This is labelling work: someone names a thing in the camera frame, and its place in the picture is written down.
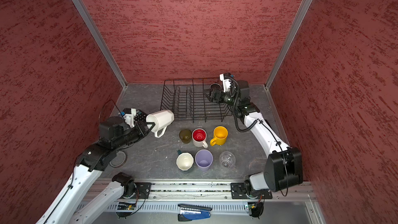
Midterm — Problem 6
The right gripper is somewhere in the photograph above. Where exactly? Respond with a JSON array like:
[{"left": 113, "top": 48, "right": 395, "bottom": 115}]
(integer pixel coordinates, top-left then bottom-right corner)
[{"left": 203, "top": 88, "right": 240, "bottom": 106}]

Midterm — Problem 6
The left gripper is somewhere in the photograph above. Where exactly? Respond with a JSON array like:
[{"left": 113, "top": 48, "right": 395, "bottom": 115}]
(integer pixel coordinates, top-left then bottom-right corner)
[{"left": 113, "top": 121, "right": 155, "bottom": 150}]

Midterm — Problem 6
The tall white faceted mug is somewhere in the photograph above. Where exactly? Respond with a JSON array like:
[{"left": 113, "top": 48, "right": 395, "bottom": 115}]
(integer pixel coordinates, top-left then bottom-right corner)
[{"left": 146, "top": 110, "right": 174, "bottom": 138}]

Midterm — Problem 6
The white cup teal outside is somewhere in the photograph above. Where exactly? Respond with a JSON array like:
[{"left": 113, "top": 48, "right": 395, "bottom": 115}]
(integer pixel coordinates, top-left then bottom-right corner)
[{"left": 176, "top": 150, "right": 194, "bottom": 172}]

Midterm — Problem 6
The black mug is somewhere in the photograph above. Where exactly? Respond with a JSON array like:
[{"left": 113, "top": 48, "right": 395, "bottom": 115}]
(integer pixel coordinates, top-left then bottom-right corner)
[{"left": 209, "top": 83, "right": 222, "bottom": 91}]

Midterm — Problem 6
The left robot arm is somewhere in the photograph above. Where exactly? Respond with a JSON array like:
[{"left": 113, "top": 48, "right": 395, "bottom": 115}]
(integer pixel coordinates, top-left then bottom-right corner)
[{"left": 38, "top": 116, "right": 155, "bottom": 224}]

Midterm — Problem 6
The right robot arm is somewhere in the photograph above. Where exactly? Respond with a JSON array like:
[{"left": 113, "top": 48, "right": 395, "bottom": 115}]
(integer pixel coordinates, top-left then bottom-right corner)
[{"left": 203, "top": 75, "right": 303, "bottom": 197}]

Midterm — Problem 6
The black calculator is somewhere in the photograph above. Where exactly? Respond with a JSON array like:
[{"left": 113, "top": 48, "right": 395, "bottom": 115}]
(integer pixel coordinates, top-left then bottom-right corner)
[{"left": 134, "top": 110, "right": 147, "bottom": 122}]

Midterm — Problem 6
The olive green glass cup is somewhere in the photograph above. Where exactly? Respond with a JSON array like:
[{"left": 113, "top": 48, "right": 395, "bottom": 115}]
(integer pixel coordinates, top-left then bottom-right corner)
[{"left": 179, "top": 129, "right": 192, "bottom": 144}]

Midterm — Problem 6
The yellow mug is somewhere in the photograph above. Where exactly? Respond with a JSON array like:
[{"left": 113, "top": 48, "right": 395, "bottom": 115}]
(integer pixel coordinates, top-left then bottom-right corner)
[{"left": 210, "top": 126, "right": 228, "bottom": 146}]

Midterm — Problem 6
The white mug red inside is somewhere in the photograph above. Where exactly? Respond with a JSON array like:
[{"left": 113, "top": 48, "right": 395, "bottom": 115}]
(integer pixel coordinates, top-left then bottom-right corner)
[{"left": 192, "top": 128, "right": 208, "bottom": 149}]

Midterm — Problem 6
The lavender cup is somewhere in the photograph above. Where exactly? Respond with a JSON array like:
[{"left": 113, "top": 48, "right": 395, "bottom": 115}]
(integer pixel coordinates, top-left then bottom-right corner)
[{"left": 195, "top": 149, "right": 214, "bottom": 172}]

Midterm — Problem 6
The clear glass cup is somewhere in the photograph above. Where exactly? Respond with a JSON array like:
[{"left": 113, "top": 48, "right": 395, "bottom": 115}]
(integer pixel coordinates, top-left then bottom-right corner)
[{"left": 219, "top": 151, "right": 236, "bottom": 168}]

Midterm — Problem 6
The left circuit board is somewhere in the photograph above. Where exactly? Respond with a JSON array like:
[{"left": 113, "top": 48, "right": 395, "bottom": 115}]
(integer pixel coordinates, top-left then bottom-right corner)
[{"left": 117, "top": 202, "right": 137, "bottom": 211}]

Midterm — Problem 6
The circuit board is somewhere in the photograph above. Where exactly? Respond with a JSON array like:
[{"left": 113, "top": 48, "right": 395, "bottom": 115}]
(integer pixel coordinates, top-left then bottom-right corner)
[
  {"left": 117, "top": 202, "right": 137, "bottom": 211},
  {"left": 248, "top": 203, "right": 264, "bottom": 218}
]

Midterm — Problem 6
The blue black stapler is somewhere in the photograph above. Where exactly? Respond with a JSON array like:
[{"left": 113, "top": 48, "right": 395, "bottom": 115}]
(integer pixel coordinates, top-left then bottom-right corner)
[{"left": 178, "top": 204, "right": 212, "bottom": 222}]

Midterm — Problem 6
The right circuit board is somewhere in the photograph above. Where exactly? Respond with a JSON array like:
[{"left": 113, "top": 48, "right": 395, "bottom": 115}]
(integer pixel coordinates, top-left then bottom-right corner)
[{"left": 248, "top": 203, "right": 264, "bottom": 218}]

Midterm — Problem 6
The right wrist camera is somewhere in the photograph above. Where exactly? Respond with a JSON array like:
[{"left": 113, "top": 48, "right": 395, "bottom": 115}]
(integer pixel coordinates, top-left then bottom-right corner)
[{"left": 219, "top": 73, "right": 234, "bottom": 92}]

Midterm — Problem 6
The black wire dish rack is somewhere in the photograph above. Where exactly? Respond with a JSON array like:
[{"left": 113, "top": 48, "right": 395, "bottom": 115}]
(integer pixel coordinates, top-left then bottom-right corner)
[{"left": 160, "top": 78, "right": 232, "bottom": 122}]

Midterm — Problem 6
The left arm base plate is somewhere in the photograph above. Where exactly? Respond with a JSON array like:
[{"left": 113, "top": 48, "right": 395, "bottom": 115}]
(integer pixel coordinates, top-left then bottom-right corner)
[{"left": 122, "top": 182, "right": 152, "bottom": 200}]

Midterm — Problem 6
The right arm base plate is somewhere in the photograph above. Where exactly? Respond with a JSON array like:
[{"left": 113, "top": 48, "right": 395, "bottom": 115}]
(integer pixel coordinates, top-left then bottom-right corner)
[{"left": 230, "top": 181, "right": 273, "bottom": 200}]

